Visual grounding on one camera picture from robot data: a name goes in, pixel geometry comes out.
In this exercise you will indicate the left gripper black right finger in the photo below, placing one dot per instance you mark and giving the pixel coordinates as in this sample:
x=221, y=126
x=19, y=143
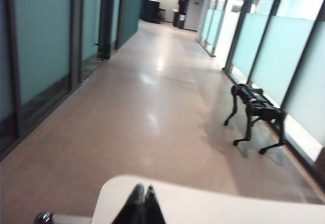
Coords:
x=152, y=208

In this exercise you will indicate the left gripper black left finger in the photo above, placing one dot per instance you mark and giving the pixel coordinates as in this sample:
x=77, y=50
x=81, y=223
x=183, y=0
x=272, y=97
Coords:
x=134, y=208

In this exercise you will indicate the black remote control with joysticks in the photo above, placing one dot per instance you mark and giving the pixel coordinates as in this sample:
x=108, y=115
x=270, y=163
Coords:
x=44, y=217

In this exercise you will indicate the black quadruped robot dog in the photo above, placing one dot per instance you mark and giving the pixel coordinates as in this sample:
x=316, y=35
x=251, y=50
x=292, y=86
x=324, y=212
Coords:
x=261, y=109

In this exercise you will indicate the dark wooden bar stool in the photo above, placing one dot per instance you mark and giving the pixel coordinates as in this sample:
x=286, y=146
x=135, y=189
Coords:
x=162, y=15

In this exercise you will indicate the dark counter with white top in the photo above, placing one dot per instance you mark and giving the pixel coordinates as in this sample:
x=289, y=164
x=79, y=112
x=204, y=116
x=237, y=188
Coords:
x=149, y=12

